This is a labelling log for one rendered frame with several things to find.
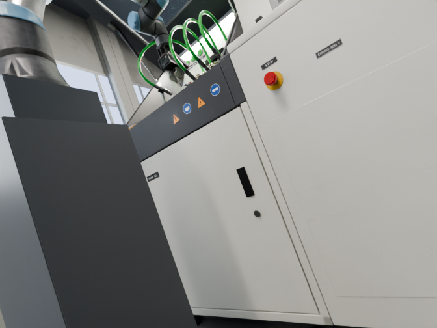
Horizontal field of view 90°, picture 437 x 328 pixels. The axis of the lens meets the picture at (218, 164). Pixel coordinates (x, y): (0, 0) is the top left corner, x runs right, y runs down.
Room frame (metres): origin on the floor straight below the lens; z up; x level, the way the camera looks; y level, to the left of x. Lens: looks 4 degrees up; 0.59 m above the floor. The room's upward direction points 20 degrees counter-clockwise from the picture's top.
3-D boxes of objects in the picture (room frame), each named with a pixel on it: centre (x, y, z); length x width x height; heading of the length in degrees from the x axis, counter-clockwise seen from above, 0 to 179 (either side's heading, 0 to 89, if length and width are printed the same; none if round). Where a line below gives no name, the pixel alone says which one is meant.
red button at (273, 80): (0.60, -0.22, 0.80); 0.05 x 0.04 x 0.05; 57
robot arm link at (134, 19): (0.96, 0.10, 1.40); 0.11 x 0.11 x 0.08; 50
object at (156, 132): (0.88, 0.13, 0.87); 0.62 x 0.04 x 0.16; 57
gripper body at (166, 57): (1.05, 0.05, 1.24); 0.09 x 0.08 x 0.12; 147
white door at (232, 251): (0.87, 0.14, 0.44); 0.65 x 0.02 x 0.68; 57
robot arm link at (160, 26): (1.05, 0.05, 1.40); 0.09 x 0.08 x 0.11; 140
